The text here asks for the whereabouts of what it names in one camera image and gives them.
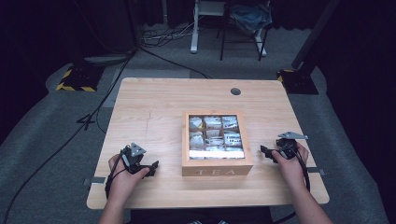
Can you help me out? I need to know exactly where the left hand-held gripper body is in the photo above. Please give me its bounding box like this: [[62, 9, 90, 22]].
[[120, 142, 148, 174]]

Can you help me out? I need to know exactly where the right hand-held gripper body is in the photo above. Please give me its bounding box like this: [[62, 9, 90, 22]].
[[275, 131, 309, 161]]

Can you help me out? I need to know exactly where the person's right hand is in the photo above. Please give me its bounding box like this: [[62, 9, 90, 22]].
[[271, 142, 310, 189]]

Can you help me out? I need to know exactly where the person's left hand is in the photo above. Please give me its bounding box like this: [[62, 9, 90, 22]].
[[107, 154, 150, 203]]

